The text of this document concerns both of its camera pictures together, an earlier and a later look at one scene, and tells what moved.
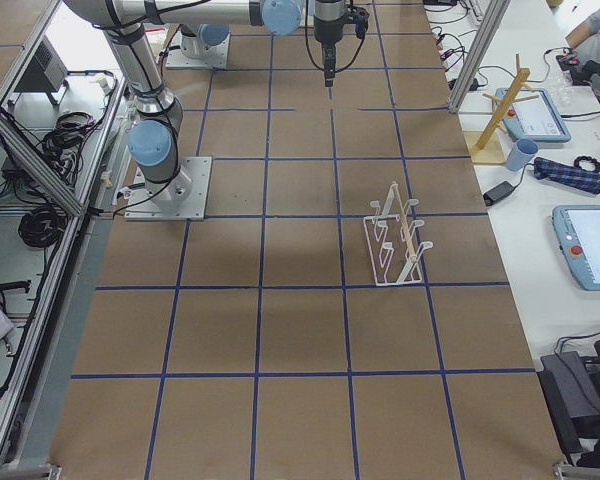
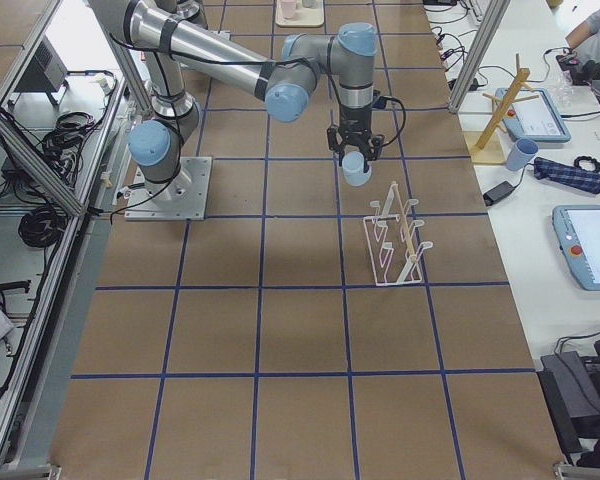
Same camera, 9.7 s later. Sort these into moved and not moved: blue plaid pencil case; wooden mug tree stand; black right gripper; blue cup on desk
Moved: black right gripper
Not moved: blue cup on desk; wooden mug tree stand; blue plaid pencil case
